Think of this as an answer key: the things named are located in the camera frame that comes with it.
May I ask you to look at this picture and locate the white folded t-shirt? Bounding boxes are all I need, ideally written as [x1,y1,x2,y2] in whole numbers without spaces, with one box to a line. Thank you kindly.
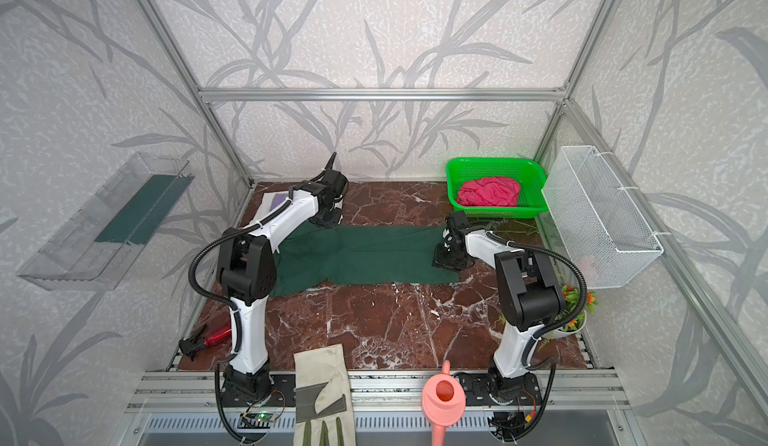
[251,189,301,228]

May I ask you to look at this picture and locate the dark green t-shirt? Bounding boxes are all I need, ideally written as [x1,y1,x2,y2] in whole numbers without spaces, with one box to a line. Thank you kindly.
[270,222,459,297]

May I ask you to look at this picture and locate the pink watering can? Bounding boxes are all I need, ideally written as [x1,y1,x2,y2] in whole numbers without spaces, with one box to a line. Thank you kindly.
[421,360,466,446]

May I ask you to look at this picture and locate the pink crumpled t-shirt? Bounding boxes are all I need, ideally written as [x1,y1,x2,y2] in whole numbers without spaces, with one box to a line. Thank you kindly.
[457,177,521,208]

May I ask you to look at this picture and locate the clear plastic wall shelf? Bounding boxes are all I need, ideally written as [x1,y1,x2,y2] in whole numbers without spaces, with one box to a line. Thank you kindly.
[17,153,194,291]

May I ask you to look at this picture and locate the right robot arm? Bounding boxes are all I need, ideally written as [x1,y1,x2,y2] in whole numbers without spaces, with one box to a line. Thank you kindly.
[433,211,588,410]

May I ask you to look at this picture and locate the green plastic basket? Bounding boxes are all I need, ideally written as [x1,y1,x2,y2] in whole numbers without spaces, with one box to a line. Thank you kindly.
[446,157,548,219]

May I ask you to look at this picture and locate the red spray bottle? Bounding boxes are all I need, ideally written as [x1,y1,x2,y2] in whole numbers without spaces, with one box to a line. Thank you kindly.
[178,323,232,360]

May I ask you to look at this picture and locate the beige gardening glove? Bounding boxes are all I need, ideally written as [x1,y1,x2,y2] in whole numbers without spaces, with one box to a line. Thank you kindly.
[293,344,356,446]

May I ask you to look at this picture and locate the white wire mesh basket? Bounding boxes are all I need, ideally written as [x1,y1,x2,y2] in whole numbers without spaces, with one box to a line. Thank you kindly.
[543,146,664,290]

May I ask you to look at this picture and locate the potted artificial flowers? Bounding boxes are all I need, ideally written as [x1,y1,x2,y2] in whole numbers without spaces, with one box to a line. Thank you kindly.
[499,283,597,347]

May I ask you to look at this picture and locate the aluminium frame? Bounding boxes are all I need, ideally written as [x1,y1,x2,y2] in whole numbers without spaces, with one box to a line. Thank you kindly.
[113,0,768,446]

